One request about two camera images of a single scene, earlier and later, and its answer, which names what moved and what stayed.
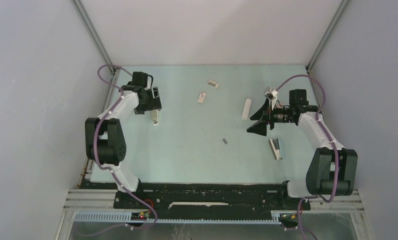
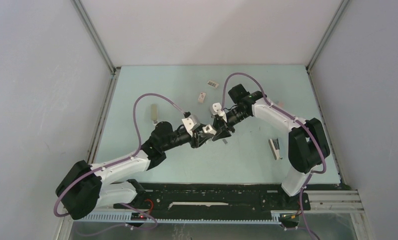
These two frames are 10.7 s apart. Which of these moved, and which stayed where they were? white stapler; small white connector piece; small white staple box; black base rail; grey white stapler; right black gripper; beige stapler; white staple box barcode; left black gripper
Moved: right black gripper; white stapler; small white connector piece; left black gripper
Stayed: white staple box barcode; grey white stapler; small white staple box; black base rail; beige stapler
